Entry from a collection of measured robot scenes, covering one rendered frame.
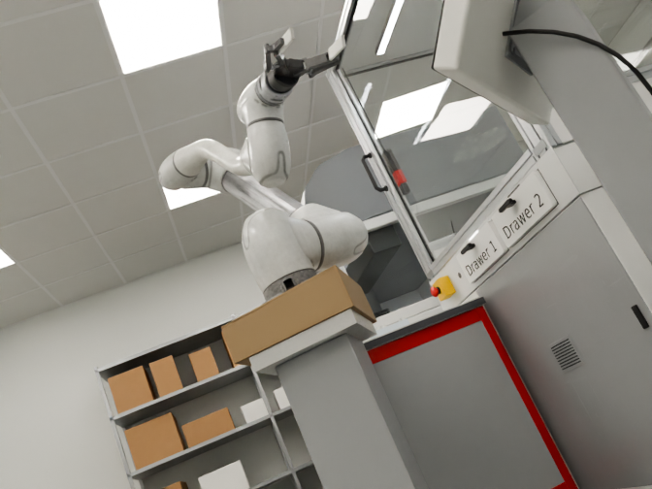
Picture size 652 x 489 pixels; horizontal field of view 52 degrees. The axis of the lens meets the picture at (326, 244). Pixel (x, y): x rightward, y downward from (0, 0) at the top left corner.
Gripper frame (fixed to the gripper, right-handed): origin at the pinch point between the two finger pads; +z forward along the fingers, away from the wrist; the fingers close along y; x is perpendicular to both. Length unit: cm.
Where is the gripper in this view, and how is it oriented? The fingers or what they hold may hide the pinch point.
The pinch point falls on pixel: (316, 39)
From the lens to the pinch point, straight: 161.7
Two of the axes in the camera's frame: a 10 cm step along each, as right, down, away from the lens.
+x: -1.5, -9.7, 2.1
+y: -8.6, 0.3, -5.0
